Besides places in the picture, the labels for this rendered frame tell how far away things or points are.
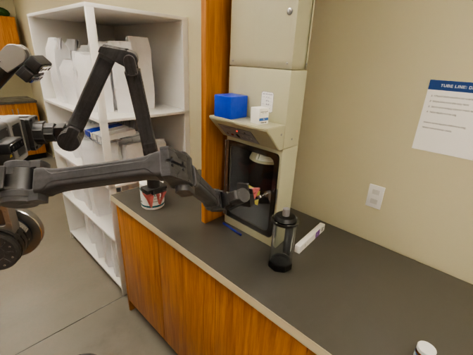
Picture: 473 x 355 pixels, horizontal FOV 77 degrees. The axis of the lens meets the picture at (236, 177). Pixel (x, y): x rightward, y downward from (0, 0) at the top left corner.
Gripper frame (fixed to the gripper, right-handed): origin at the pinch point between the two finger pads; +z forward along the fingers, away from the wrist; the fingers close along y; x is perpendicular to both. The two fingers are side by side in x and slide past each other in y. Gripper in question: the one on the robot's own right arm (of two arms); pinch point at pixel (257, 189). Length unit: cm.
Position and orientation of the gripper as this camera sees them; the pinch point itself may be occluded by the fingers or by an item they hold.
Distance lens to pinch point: 130.8
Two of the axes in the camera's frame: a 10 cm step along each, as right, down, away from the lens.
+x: -6.9, -0.6, 7.2
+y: -1.6, -9.6, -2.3
